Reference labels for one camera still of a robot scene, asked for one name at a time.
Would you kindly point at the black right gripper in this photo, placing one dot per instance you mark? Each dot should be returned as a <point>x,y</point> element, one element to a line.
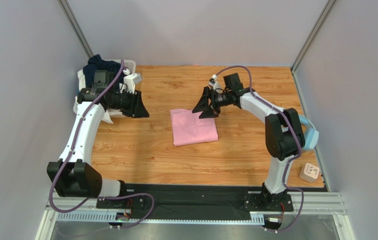
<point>210,101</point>

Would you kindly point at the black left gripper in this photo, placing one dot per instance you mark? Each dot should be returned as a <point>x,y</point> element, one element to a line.
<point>136,108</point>

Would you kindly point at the pink t shirt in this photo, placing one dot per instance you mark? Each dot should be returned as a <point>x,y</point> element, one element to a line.
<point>188,128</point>

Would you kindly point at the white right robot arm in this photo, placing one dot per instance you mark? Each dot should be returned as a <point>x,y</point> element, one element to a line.
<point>284,137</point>

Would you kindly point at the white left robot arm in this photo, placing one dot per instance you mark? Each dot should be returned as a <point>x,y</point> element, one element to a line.
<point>72,174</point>

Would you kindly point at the white plastic laundry basket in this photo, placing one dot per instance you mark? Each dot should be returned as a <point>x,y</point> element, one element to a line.
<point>131,65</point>

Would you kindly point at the white t shirt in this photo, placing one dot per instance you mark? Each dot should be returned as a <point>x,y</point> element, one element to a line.
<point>82,84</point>

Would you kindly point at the navy blue t shirt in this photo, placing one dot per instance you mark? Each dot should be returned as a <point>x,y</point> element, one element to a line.
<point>96,63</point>

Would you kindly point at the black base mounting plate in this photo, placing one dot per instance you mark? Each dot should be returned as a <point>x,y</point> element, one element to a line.
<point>189,202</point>

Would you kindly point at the light blue headphones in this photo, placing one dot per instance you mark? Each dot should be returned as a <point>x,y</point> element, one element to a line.
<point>311,135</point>

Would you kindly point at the small pink cube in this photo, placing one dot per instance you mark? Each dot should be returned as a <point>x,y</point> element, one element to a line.
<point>309,172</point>

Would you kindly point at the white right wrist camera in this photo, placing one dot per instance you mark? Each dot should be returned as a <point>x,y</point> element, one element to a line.
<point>214,85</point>

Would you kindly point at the left aluminium corner post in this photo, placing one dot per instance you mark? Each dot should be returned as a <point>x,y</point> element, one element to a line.
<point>69,14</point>

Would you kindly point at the aluminium corner post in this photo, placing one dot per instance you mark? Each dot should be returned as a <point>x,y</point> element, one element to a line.
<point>69,14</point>
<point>330,4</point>

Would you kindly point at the aluminium frame rail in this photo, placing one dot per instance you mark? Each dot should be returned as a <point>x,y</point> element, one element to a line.
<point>318,214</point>

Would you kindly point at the right aluminium corner post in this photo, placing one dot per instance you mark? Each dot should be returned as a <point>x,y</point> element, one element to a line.
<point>330,4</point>

